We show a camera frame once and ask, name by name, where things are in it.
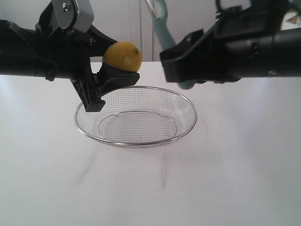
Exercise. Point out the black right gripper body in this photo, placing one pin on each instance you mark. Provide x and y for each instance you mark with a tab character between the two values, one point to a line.
247	41

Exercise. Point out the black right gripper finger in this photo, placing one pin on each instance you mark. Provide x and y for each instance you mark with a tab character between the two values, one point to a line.
192	59

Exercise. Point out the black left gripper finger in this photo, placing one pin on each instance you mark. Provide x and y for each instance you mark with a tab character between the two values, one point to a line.
109	79
98	42

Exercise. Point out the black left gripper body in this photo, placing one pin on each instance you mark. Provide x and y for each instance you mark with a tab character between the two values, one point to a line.
68	51

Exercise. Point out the yellow lemon with sticker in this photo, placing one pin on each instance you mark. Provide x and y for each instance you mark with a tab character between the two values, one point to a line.
123	55

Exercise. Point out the teal handled vegetable peeler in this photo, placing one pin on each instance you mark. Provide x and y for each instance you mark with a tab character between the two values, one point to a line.
164	36

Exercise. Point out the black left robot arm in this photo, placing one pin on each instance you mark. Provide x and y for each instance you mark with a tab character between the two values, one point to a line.
22	53

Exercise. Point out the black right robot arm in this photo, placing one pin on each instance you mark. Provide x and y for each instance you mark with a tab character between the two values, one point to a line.
291	52

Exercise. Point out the white cabinet doors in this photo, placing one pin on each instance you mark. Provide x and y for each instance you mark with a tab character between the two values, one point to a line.
128	20

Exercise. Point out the oval metal mesh basket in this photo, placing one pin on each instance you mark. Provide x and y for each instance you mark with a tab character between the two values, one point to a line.
138	117

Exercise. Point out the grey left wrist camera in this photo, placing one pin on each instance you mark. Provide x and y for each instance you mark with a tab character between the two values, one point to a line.
73	14

